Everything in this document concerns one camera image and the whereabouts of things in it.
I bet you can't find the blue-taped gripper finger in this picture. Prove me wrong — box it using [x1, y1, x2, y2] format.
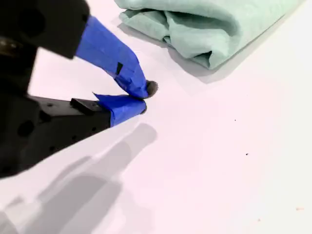
[29, 91, 147, 169]
[36, 0, 159, 99]

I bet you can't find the pale green T-shirt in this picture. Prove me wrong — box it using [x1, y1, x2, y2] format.
[114, 0, 308, 72]

